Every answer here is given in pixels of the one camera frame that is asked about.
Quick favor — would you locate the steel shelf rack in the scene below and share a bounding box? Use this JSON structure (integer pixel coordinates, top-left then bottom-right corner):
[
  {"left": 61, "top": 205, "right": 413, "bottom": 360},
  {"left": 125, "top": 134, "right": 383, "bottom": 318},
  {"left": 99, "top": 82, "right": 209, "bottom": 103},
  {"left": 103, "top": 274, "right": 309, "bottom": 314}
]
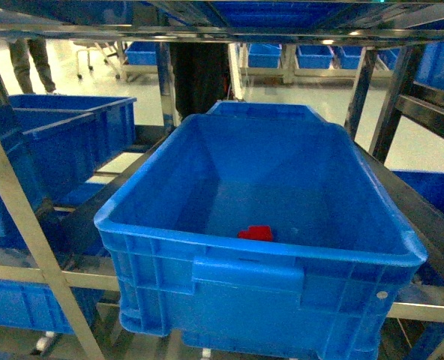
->
[{"left": 0, "top": 1, "right": 444, "bottom": 359}]

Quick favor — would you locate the blue crate behind large crate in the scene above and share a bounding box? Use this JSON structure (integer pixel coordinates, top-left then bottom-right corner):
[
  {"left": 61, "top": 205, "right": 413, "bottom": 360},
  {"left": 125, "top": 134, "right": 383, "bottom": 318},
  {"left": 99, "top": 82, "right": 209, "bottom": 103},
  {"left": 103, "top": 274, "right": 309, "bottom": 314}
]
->
[{"left": 206, "top": 100, "right": 326, "bottom": 122}]

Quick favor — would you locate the small blue crate lower left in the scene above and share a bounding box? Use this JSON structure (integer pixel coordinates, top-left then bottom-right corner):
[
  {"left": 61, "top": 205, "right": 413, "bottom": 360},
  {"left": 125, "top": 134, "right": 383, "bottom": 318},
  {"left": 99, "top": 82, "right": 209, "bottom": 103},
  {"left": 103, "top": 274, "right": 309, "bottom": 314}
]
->
[{"left": 0, "top": 280, "right": 74, "bottom": 335}]

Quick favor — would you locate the red toy block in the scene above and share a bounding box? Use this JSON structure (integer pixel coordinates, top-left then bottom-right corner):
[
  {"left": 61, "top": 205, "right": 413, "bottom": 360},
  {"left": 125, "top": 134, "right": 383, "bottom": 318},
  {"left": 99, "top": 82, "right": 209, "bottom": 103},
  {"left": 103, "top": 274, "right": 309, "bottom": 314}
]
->
[{"left": 238, "top": 225, "right": 274, "bottom": 242}]

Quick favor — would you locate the long blue shelf crate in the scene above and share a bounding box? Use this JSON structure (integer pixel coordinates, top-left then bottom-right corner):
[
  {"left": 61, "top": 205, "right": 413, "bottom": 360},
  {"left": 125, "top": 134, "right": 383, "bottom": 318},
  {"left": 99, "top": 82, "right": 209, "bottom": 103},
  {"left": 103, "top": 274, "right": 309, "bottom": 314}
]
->
[{"left": 0, "top": 93, "right": 138, "bottom": 248}]

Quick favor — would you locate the large blue shelf crate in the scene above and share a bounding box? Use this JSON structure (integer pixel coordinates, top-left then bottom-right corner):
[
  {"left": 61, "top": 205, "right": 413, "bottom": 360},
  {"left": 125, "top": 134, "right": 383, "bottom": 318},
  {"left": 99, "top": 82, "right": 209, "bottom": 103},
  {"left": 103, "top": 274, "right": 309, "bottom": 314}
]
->
[{"left": 94, "top": 115, "right": 428, "bottom": 359}]

